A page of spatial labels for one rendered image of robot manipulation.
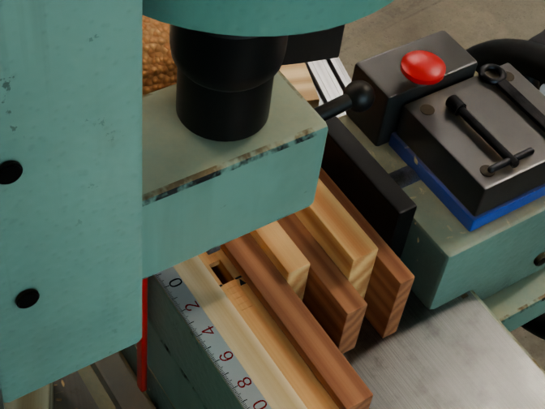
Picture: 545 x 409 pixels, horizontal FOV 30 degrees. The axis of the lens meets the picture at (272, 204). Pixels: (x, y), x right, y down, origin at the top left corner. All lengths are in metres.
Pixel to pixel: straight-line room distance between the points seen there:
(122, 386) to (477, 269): 0.26
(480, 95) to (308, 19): 0.32
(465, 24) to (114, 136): 2.03
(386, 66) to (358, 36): 1.61
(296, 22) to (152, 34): 0.42
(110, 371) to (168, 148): 0.26
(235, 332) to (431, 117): 0.20
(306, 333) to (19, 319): 0.21
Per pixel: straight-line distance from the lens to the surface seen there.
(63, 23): 0.37
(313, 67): 1.87
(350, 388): 0.61
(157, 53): 0.81
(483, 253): 0.69
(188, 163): 0.54
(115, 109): 0.41
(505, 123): 0.70
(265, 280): 0.64
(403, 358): 0.68
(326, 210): 0.65
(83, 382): 0.77
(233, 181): 0.55
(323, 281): 0.64
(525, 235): 0.72
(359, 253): 0.63
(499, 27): 2.43
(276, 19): 0.40
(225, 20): 0.40
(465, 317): 0.71
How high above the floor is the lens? 1.46
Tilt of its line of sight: 49 degrees down
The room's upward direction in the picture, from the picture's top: 9 degrees clockwise
